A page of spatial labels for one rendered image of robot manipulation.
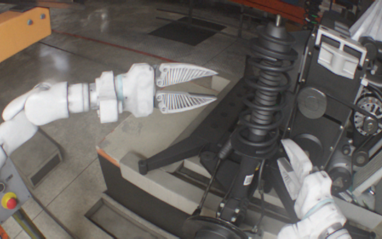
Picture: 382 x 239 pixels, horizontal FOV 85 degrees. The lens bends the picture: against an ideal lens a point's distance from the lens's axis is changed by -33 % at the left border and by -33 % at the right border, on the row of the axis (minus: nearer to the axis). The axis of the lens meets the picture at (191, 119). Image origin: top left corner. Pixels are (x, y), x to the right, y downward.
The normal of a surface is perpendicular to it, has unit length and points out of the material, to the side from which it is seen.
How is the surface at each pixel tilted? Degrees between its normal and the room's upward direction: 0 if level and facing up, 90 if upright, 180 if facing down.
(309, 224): 25
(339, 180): 90
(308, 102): 90
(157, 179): 0
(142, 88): 74
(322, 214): 37
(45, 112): 78
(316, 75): 90
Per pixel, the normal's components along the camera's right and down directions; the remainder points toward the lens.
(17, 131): 0.89, -0.10
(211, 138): 0.07, -0.77
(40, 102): 0.48, 0.28
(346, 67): -0.51, 0.52
